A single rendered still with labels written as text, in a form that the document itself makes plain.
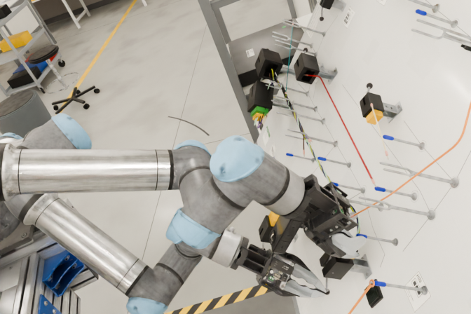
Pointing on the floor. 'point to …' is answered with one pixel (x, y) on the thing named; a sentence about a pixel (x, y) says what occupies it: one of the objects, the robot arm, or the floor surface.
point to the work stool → (59, 77)
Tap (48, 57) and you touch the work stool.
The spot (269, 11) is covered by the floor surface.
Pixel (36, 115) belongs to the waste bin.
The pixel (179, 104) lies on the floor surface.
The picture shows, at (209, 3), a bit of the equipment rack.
